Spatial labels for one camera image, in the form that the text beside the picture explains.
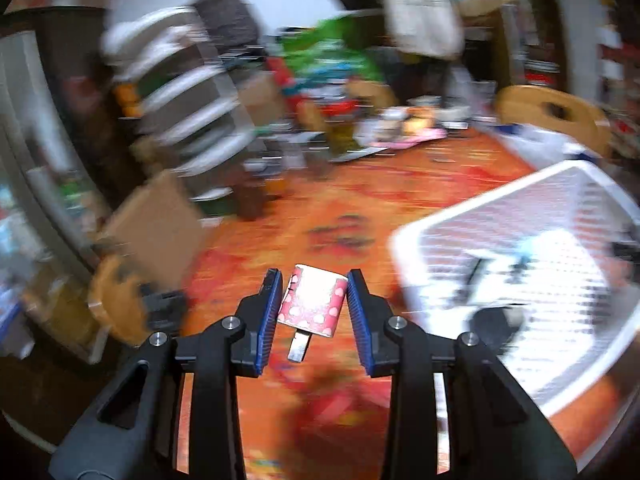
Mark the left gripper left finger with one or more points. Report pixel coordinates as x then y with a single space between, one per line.
171 411

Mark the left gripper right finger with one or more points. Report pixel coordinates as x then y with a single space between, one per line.
495 429

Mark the white perforated plastic basket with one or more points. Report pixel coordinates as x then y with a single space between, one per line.
543 243

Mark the black clamp on chair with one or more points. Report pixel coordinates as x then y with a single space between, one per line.
164 311

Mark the wooden chair left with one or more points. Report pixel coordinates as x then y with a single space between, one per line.
115 301

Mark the wooden chair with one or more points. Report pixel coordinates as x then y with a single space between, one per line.
115 301
557 111

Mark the cardboard box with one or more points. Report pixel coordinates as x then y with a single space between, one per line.
159 228

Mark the brown ceramic jar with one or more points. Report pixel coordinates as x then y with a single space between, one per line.
249 191

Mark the white blue paper bag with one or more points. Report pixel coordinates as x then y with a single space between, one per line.
542 148

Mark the white plastic drawer tower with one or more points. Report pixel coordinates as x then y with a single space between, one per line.
190 115

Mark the wooden chair right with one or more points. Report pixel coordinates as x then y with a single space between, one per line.
557 111

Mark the red-lid pickle jar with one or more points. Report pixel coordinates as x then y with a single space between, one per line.
341 119

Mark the green shopping bag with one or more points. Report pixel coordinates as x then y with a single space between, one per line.
338 44

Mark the beige canvas tote bag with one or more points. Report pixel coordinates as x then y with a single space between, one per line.
430 28

